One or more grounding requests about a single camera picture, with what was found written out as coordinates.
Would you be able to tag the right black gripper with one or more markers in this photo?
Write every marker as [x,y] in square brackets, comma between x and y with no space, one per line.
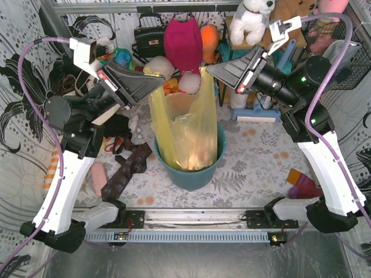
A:
[250,73]

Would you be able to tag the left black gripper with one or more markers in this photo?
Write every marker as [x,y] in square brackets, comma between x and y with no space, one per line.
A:
[111,87]

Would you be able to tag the yellow translucent trash bag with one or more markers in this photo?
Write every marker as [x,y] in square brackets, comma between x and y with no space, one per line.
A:
[185,126]

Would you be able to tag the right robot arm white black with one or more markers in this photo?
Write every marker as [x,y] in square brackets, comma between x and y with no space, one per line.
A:
[310,126]

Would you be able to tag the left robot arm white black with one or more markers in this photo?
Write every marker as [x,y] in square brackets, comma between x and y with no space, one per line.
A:
[81,120]

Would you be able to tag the cream canvas tote bag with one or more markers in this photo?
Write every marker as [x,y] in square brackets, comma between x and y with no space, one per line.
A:
[77,85]

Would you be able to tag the magenta knitted bag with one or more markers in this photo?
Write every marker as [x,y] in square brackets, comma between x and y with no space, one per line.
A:
[183,44]

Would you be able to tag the teal plastic trash bin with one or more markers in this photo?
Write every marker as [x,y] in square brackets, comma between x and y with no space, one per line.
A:
[192,181]

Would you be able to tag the black metal shelf rack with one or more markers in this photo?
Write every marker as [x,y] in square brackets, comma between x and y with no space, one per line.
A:
[230,51]

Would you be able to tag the white sneaker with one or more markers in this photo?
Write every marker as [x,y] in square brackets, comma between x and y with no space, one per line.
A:
[238,101]

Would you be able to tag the white plush bear red clothes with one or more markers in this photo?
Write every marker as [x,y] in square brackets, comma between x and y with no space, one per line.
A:
[161,65]

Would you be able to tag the colorful rainbow cloth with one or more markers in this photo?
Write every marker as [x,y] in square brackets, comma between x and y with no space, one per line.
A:
[121,56]

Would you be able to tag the orange striped cloth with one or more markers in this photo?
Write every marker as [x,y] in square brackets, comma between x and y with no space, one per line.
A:
[171,86]

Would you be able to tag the pink round plush head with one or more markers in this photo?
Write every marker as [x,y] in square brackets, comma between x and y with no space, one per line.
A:
[189,82]

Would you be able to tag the orange plush toy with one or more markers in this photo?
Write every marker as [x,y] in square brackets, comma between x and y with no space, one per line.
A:
[210,41]

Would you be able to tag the blue lint roller mop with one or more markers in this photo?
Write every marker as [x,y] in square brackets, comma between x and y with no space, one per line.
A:
[261,112]

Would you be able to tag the black leather handbag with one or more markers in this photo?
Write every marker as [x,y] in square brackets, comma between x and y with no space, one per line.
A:
[149,41]

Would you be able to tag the white plush dog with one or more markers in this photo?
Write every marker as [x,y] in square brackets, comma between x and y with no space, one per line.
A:
[250,21]

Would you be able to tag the dark floral necktie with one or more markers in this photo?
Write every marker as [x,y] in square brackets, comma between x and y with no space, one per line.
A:
[133,160]

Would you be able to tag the brown teddy bear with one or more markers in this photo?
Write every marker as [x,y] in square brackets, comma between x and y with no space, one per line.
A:
[287,9]

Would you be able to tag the pink fuzzy cloth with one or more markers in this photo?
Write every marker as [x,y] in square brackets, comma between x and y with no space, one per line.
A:
[99,177]

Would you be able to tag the silver foil pouch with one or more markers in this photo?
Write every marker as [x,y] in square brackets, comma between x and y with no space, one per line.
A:
[336,47]

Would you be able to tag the pink plush toy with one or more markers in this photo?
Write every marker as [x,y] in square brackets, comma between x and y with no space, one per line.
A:
[327,25]

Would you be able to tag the orange white checkered towel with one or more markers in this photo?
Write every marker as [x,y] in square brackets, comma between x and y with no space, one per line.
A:
[51,170]

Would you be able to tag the purple orange sock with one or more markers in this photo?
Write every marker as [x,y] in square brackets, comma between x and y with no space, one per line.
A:
[303,187]

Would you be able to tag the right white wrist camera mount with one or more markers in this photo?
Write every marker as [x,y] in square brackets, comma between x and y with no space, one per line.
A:
[280,32]

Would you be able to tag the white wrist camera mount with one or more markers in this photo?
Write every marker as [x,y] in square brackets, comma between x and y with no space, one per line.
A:
[280,32]
[84,55]

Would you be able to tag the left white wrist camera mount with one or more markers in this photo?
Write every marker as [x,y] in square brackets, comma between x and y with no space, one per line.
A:
[84,55]

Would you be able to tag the black wire basket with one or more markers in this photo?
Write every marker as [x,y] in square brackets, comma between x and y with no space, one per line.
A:
[350,76]

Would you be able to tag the aluminium rail base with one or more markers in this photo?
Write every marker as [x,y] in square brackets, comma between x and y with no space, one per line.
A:
[194,225]

